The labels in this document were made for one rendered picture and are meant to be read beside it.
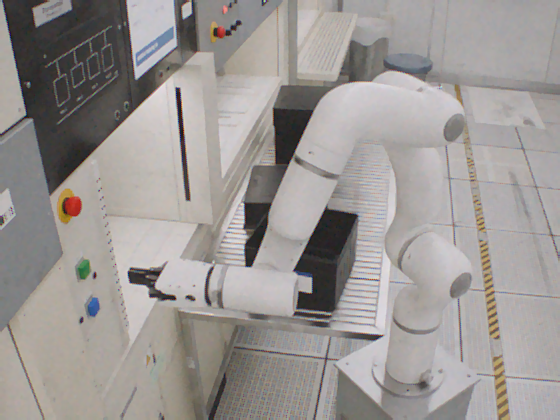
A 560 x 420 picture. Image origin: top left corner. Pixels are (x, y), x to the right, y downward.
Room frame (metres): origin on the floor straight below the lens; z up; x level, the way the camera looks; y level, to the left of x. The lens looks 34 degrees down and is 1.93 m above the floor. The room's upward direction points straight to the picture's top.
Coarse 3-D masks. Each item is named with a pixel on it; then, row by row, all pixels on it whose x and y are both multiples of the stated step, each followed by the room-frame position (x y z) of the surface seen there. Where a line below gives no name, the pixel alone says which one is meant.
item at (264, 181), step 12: (252, 168) 2.05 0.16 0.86; (264, 168) 2.05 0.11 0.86; (276, 168) 2.05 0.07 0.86; (252, 180) 1.96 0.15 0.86; (264, 180) 1.96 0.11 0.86; (276, 180) 1.96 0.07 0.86; (252, 192) 1.87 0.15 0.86; (264, 192) 1.87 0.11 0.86; (276, 192) 1.87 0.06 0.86; (252, 204) 1.80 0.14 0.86; (264, 204) 1.80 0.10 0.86; (252, 216) 1.80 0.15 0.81; (252, 228) 1.79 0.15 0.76
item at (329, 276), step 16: (320, 224) 1.64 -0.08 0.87; (336, 224) 1.63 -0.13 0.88; (352, 224) 1.61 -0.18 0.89; (256, 240) 1.52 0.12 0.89; (320, 240) 1.64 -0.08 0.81; (336, 240) 1.63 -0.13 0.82; (352, 240) 1.53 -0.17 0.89; (304, 256) 1.62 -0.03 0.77; (320, 256) 1.61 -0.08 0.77; (336, 256) 1.62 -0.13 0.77; (352, 256) 1.55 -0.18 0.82; (304, 272) 1.38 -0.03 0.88; (320, 272) 1.36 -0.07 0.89; (336, 272) 1.36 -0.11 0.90; (304, 288) 1.38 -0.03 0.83; (320, 288) 1.36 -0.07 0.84; (336, 288) 1.36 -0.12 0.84; (304, 304) 1.38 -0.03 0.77; (320, 304) 1.36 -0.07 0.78; (336, 304) 1.37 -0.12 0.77
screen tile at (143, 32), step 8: (136, 0) 1.38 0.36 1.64; (144, 0) 1.42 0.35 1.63; (136, 8) 1.37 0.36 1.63; (144, 8) 1.42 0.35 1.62; (136, 16) 1.37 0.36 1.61; (152, 16) 1.46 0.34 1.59; (144, 24) 1.41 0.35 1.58; (152, 24) 1.46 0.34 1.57; (136, 32) 1.36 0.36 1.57; (144, 32) 1.40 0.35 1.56; (152, 32) 1.45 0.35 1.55; (136, 40) 1.36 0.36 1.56; (144, 40) 1.40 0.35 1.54
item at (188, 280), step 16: (176, 272) 0.93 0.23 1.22; (192, 272) 0.93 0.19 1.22; (208, 272) 0.91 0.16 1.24; (160, 288) 0.89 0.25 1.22; (176, 288) 0.88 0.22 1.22; (192, 288) 0.88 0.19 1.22; (160, 304) 0.89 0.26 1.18; (176, 304) 0.88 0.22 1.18; (192, 304) 0.88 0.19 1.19; (208, 304) 0.89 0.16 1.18
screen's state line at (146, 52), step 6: (168, 30) 1.55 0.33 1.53; (162, 36) 1.51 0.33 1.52; (168, 36) 1.55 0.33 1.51; (174, 36) 1.59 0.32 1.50; (150, 42) 1.43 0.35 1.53; (156, 42) 1.47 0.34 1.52; (162, 42) 1.51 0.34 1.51; (144, 48) 1.40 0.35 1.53; (150, 48) 1.43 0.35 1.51; (156, 48) 1.47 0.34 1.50; (138, 54) 1.36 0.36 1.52; (144, 54) 1.39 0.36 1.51; (150, 54) 1.43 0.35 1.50; (138, 60) 1.36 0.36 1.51; (144, 60) 1.39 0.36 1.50
